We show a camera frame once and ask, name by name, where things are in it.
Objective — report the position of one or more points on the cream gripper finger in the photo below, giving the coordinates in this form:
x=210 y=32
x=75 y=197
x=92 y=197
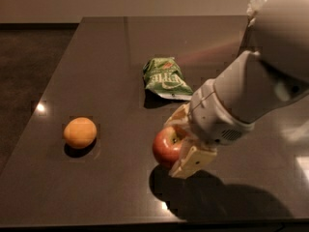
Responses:
x=179 y=120
x=192 y=158

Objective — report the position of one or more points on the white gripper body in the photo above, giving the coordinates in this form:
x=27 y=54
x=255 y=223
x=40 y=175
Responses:
x=212 y=118

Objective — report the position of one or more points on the red apple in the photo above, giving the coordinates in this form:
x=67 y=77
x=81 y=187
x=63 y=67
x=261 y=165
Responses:
x=167 y=145

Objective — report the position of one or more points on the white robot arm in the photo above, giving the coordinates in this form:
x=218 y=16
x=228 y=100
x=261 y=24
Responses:
x=271 y=72

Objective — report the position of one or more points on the green chip bag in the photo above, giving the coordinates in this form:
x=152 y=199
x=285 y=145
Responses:
x=163 y=77

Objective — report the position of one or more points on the orange fruit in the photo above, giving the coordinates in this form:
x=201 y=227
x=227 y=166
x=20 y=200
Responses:
x=80 y=133

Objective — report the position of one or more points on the crumpled white paper tissues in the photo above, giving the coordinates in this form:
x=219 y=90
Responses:
x=253 y=7

